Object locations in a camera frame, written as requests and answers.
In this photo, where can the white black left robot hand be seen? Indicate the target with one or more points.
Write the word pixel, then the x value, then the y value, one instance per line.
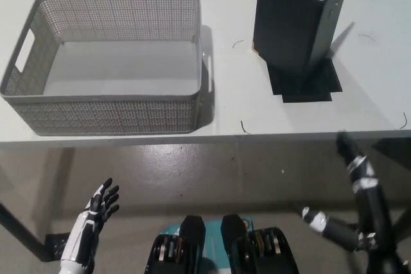
pixel 91 219

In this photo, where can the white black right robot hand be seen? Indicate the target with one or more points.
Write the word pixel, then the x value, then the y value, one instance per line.
pixel 372 210

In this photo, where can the teal robot body panel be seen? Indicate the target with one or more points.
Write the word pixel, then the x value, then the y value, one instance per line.
pixel 213 232

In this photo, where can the black perforated foot plate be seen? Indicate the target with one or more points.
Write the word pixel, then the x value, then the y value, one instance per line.
pixel 57 245

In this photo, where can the grey perforated plastic basket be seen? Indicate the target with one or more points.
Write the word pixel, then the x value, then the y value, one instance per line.
pixel 106 110

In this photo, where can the large black mat sheet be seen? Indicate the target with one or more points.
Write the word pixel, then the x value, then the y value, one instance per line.
pixel 327 81

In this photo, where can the black table frame bar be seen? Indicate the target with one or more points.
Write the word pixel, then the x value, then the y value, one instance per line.
pixel 22 232

